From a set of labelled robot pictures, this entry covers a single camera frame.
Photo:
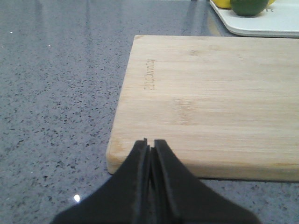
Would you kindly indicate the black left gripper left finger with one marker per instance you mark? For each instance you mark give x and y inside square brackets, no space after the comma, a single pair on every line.
[122,199]

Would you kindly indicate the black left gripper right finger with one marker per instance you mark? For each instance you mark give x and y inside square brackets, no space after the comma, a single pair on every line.
[180,198]

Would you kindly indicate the white rectangular tray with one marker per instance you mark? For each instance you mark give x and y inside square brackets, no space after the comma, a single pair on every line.
[280,19]

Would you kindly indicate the wooden cutting board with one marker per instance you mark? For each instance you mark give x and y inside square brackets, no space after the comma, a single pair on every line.
[228,107]

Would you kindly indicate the yellow lemon left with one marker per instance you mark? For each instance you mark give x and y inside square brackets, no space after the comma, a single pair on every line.
[225,4]

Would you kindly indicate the green lime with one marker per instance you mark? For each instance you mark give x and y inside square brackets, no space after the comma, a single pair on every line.
[248,7]

